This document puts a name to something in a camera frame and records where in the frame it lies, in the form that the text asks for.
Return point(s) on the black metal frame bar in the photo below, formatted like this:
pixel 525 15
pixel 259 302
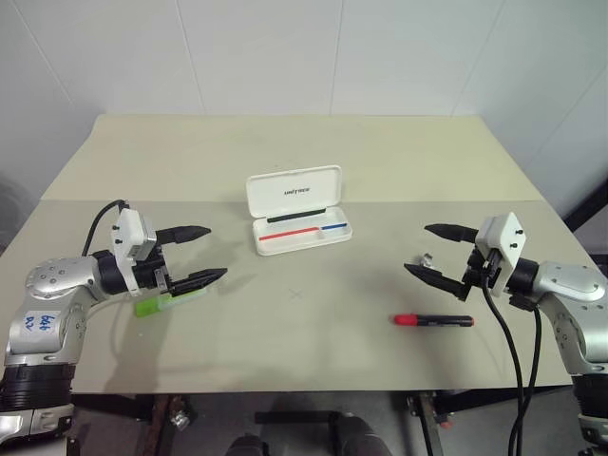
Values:
pixel 586 206

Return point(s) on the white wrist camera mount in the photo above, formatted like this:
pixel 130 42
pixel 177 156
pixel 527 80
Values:
pixel 503 237
pixel 130 233

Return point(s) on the green highlighter pen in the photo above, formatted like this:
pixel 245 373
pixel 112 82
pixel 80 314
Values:
pixel 152 307

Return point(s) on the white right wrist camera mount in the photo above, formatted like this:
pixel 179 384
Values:
pixel 503 237

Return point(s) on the rusty brown rod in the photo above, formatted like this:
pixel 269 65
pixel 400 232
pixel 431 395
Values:
pixel 164 411

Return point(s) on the silver metal clamp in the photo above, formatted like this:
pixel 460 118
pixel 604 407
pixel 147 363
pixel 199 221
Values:
pixel 179 420

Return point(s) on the black clamp with orange tips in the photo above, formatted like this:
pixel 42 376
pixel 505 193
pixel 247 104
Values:
pixel 430 418

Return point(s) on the black pen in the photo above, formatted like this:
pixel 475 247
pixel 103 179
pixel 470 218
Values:
pixel 294 215

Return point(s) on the white pen case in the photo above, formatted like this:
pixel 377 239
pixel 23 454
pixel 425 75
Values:
pixel 294 195

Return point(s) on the blue pen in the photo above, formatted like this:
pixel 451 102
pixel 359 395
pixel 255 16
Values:
pixel 335 225

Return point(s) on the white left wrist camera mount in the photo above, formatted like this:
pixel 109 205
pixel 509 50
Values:
pixel 130 233

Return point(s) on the dark grey rounded object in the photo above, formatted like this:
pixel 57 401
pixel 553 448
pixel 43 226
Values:
pixel 12 214

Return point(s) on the small silver binder clip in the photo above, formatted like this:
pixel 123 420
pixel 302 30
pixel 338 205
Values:
pixel 425 260

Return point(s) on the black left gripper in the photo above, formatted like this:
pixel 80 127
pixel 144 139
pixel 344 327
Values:
pixel 153 275

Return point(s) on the black marker with red cap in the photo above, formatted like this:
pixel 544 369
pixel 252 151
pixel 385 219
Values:
pixel 437 321

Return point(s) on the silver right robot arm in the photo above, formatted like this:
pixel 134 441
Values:
pixel 565 285

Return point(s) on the red pen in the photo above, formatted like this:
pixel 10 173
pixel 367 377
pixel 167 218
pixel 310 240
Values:
pixel 287 233

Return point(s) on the black table frame bar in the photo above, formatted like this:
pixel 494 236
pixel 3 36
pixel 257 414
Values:
pixel 503 401
pixel 114 404
pixel 292 417

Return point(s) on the dark rounded shape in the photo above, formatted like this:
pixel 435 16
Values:
pixel 361 437
pixel 249 446

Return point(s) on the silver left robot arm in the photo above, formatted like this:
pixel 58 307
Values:
pixel 52 280

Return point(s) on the white handwritten label sticker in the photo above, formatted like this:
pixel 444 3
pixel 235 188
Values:
pixel 38 328

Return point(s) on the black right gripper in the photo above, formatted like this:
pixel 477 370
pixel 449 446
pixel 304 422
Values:
pixel 482 271

